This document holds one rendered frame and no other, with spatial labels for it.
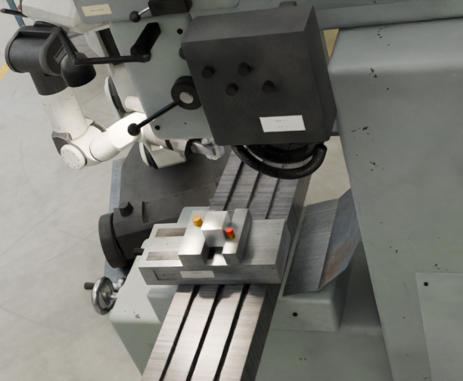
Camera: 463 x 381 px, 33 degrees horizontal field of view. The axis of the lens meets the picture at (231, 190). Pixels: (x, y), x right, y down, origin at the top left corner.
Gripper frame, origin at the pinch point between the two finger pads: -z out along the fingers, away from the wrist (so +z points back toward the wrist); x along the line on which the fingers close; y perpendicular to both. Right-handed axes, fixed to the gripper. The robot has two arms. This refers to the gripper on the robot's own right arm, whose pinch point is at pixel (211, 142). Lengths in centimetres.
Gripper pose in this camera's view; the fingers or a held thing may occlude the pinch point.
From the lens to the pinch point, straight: 181.8
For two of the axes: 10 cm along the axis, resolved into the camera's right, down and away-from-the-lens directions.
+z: -7.8, -2.4, 5.8
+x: 5.7, -6.4, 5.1
